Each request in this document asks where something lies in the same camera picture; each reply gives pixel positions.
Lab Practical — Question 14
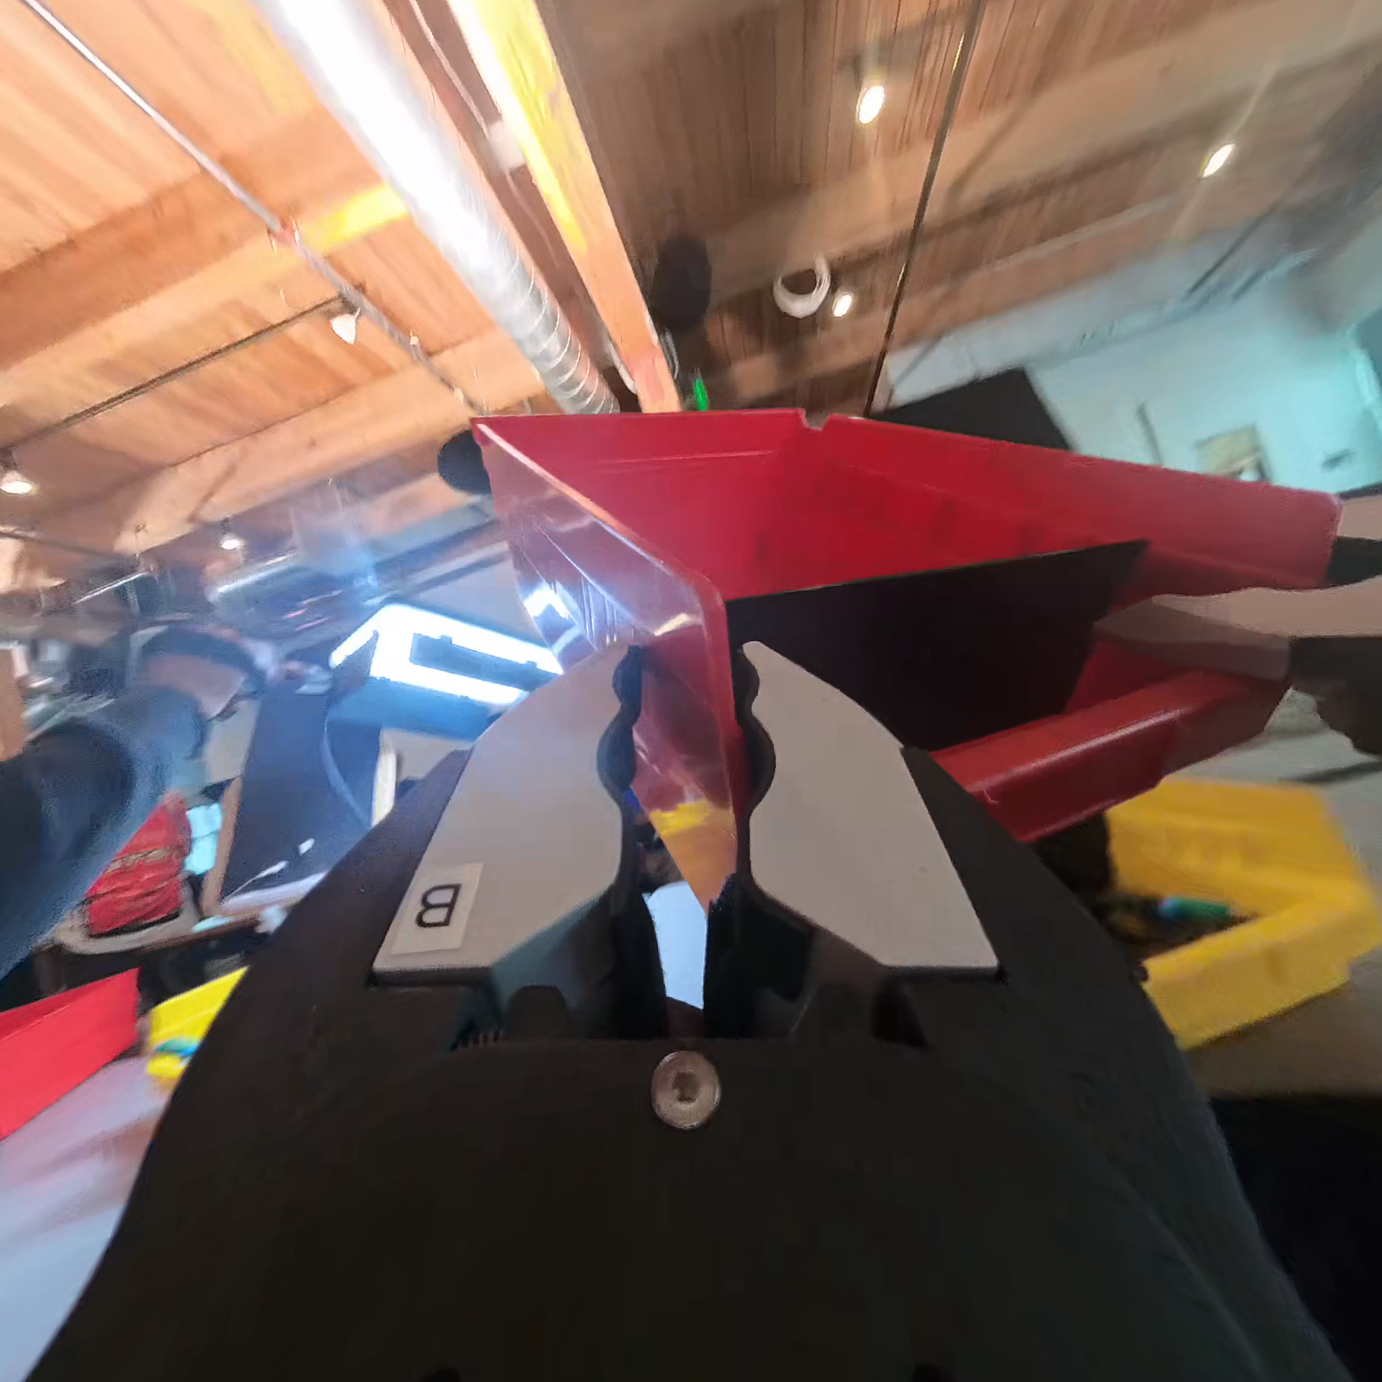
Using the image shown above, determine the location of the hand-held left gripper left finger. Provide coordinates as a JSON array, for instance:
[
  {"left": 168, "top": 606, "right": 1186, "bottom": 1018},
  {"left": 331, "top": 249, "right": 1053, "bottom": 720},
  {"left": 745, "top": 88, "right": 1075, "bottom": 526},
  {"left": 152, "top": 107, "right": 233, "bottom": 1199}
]
[{"left": 371, "top": 645, "right": 643, "bottom": 989}]

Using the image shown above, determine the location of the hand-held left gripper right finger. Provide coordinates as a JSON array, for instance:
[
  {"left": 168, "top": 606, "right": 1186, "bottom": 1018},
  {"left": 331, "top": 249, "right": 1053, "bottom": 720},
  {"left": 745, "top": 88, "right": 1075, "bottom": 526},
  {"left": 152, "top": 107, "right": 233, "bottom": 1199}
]
[{"left": 738, "top": 642, "right": 1000, "bottom": 979}]

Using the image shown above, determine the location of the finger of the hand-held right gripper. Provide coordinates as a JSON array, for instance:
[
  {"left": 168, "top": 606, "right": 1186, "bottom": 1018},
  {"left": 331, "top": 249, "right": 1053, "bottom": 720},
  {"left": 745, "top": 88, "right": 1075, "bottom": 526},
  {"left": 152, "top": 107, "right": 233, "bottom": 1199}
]
[{"left": 1092, "top": 577, "right": 1382, "bottom": 684}]

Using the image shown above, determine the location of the yellow plastic bin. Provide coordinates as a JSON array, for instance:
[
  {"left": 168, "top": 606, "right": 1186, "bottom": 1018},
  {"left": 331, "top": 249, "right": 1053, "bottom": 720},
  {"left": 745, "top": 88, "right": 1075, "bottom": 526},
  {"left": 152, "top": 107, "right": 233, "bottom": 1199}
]
[
  {"left": 142, "top": 966, "right": 252, "bottom": 1084},
  {"left": 1102, "top": 775, "right": 1382, "bottom": 1051}
]

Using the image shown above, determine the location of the red plastic bin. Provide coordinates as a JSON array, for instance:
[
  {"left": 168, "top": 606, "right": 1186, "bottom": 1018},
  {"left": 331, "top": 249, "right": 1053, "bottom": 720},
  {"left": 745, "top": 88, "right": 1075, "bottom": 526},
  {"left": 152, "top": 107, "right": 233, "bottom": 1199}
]
[
  {"left": 472, "top": 408, "right": 1346, "bottom": 911},
  {"left": 0, "top": 968, "right": 144, "bottom": 1143}
]

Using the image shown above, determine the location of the black bin divider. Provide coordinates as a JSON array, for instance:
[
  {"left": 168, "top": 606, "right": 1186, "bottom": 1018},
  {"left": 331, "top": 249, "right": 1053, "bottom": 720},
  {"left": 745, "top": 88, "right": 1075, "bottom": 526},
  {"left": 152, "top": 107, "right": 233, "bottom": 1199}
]
[{"left": 725, "top": 540, "right": 1148, "bottom": 755}]

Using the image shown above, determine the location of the LED light panel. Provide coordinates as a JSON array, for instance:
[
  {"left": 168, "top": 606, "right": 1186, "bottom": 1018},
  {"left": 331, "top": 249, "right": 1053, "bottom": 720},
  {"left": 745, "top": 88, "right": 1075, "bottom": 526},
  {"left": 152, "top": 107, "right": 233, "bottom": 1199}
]
[{"left": 326, "top": 600, "right": 565, "bottom": 706}]

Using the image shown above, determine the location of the black panel with wooden rim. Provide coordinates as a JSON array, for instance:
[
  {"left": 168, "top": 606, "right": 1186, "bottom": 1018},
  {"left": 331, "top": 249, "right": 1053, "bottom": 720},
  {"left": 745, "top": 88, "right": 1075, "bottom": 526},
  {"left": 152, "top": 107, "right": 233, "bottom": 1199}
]
[{"left": 203, "top": 670, "right": 384, "bottom": 922}]

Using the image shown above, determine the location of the tall black panel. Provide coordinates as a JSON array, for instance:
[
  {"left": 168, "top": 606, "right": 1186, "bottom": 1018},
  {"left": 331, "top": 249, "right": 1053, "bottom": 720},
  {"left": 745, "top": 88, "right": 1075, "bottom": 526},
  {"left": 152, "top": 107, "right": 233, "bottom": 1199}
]
[{"left": 872, "top": 367, "right": 1072, "bottom": 454}]

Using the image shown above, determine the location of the black round disc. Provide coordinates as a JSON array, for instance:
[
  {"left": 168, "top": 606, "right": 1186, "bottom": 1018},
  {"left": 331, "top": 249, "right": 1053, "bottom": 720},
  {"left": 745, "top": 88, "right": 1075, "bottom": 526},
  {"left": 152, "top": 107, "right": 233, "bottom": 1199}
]
[{"left": 645, "top": 233, "right": 717, "bottom": 338}]

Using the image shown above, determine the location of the wall poster with phone icon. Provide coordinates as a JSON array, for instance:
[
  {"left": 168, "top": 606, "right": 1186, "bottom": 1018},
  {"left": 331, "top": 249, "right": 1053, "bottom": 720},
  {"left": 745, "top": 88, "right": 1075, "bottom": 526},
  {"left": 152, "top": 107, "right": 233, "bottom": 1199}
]
[{"left": 1190, "top": 423, "right": 1267, "bottom": 484}]

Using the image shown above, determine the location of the white cable coil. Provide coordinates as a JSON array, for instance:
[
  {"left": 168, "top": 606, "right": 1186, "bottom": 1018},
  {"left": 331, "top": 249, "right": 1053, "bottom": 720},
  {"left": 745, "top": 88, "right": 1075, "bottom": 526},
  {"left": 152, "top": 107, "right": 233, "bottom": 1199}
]
[{"left": 771, "top": 255, "right": 835, "bottom": 321}]

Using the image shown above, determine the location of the silver ventilation duct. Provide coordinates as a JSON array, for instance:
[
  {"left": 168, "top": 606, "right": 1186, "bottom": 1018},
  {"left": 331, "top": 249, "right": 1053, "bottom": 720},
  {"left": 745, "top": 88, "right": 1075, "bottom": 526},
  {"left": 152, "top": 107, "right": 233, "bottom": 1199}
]
[{"left": 253, "top": 0, "right": 626, "bottom": 421}]

